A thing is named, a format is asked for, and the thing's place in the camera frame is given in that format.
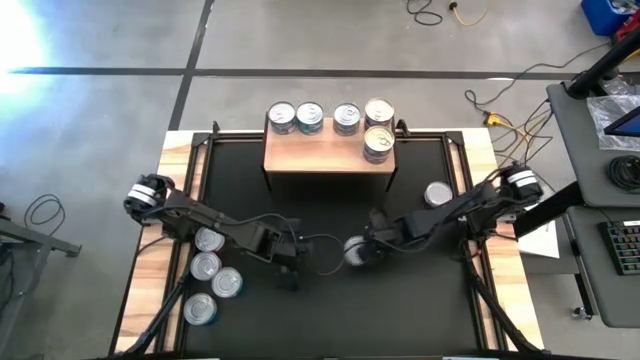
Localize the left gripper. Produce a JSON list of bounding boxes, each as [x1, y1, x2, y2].
[[257, 219, 312, 293]]

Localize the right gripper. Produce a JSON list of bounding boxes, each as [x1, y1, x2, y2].
[[357, 208, 432, 267]]

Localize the green-grey labelled tin can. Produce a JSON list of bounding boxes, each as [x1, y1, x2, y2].
[[423, 180, 454, 209]]

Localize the teal can with yellow print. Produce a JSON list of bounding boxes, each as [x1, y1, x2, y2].
[[182, 292, 218, 327]]

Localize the green can with barcode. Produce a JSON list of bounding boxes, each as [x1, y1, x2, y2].
[[332, 102, 362, 137]]

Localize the blue-labelled tin can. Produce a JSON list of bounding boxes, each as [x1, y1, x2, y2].
[[295, 101, 325, 126]]

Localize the red can with barcode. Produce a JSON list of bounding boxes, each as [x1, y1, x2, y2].
[[193, 225, 226, 254]]

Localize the white paper sheet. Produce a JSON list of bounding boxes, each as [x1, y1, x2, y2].
[[517, 199, 561, 260]]

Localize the black desk leg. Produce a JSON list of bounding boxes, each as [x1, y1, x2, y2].
[[512, 179, 586, 240]]

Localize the grey desk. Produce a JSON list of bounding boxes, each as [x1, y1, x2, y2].
[[545, 82, 640, 209], [564, 204, 640, 330]]

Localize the backlit keyboard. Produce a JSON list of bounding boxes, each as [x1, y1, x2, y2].
[[597, 219, 640, 277]]

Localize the clear plastic sheet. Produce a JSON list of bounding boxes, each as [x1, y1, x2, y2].
[[585, 93, 640, 153]]

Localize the grey metal stand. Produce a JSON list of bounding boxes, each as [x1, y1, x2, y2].
[[0, 202, 83, 346]]

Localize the tablet with blue screen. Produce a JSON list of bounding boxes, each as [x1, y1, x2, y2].
[[603, 104, 640, 139]]

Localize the blue plastic bin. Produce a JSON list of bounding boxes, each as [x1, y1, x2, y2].
[[579, 0, 640, 37]]

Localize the red bag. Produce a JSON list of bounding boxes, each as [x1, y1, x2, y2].
[[615, 22, 640, 44]]

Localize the wooden shelf with black frame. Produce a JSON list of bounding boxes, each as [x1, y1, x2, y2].
[[260, 117, 400, 194]]

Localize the long black floor cable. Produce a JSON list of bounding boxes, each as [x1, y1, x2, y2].
[[463, 42, 614, 126]]

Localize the yellow floor cable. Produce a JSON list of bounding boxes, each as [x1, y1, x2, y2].
[[448, 0, 494, 28]]

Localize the coiled black cable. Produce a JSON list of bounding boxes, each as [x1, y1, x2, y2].
[[606, 153, 640, 195]]

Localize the looped black floor cable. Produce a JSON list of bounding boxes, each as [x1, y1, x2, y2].
[[23, 193, 67, 227]]

